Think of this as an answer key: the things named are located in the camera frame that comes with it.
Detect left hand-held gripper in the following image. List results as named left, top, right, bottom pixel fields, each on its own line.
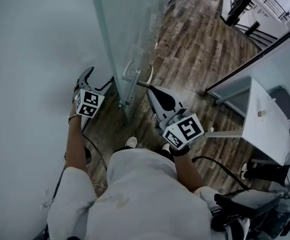
left=72, top=66, right=115, bottom=119

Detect thick black cable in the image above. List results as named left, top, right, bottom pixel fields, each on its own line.
left=191, top=155, right=250, bottom=191

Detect black wrist strap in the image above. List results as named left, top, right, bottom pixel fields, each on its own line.
left=170, top=145, right=191, bottom=157

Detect black metal staircase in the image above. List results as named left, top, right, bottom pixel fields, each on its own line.
left=219, top=0, right=290, bottom=52

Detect long white desk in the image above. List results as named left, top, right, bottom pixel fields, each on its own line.
left=204, top=75, right=290, bottom=167

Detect silver door lever handle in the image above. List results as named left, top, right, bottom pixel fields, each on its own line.
left=121, top=59, right=155, bottom=107

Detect person's white shirt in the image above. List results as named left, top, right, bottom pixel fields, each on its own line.
left=46, top=150, right=222, bottom=240

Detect person's black trousers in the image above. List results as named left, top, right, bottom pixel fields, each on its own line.
left=112, top=145, right=176, bottom=164

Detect black equipment box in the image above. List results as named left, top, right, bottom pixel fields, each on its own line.
left=211, top=190, right=290, bottom=239

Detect glass partition with white blinds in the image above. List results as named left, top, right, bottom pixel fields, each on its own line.
left=209, top=31, right=290, bottom=110

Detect person's left white shoe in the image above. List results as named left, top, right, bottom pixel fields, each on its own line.
left=125, top=136, right=138, bottom=148

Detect person's left forearm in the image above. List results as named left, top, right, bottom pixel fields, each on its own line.
left=65, top=108, right=89, bottom=171

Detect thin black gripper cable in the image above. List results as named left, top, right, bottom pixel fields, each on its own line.
left=81, top=131, right=109, bottom=171

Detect person's right forearm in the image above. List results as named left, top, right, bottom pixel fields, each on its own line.
left=172, top=153, right=206, bottom=194

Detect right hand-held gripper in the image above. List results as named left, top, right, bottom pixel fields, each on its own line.
left=146, top=86, right=205, bottom=151

